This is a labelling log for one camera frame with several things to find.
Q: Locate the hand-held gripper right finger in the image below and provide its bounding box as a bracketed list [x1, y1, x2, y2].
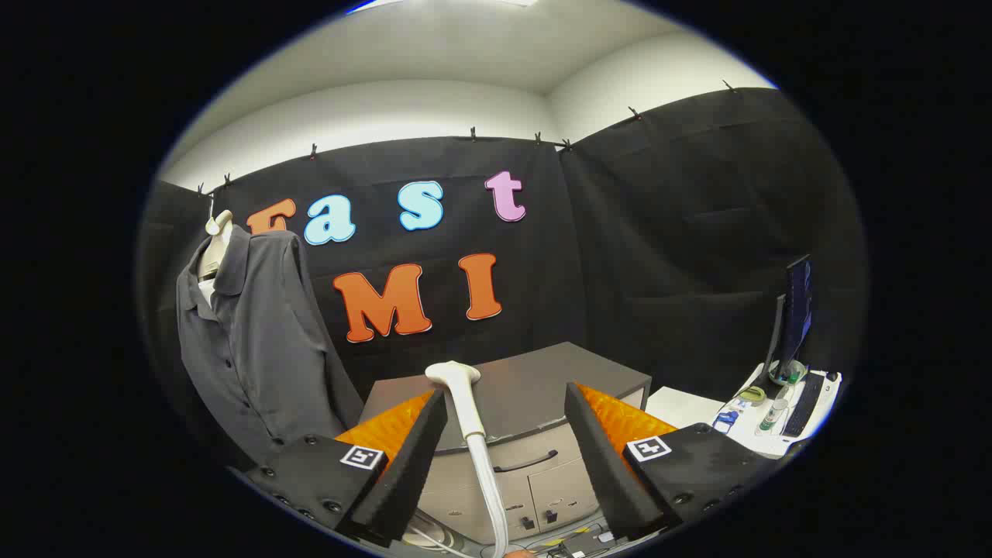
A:
[563, 381, 780, 543]

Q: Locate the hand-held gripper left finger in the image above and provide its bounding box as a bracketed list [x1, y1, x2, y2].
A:
[244, 387, 450, 548]

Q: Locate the grey button-up shirt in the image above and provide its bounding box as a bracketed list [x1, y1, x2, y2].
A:
[176, 225, 365, 458]

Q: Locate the cream clothes hanger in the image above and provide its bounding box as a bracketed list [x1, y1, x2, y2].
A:
[198, 194, 233, 281]

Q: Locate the white desk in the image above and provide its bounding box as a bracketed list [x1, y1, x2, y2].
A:
[645, 363, 844, 460]

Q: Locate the grey cabinet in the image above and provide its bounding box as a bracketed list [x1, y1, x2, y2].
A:
[360, 341, 653, 545]

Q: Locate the clear bottle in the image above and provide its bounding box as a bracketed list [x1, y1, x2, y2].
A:
[758, 397, 790, 433]

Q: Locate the black keyboard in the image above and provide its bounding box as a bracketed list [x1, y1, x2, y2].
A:
[781, 372, 827, 439]

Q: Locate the black computer monitor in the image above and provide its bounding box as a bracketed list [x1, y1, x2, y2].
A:
[763, 254, 815, 386]

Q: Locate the row of black clips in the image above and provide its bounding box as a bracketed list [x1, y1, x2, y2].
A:
[198, 79, 737, 195]

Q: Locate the black drawer handle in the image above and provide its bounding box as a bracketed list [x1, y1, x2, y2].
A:
[493, 449, 560, 474]

